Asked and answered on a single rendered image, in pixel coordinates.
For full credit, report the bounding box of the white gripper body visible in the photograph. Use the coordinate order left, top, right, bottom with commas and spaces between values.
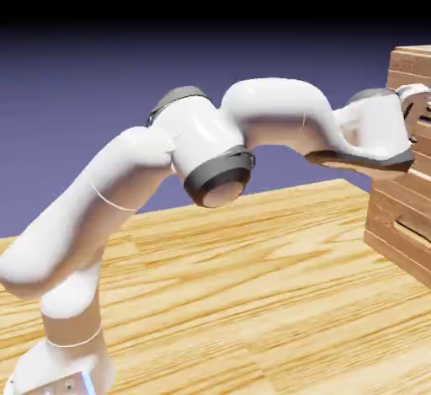
396, 83, 431, 123

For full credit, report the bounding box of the light wood drawer front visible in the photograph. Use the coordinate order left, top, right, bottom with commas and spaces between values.
386, 50, 431, 120
363, 222, 431, 286
369, 119, 431, 238

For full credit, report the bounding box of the light wood cabinet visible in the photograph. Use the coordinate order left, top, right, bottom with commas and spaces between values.
363, 44, 431, 286

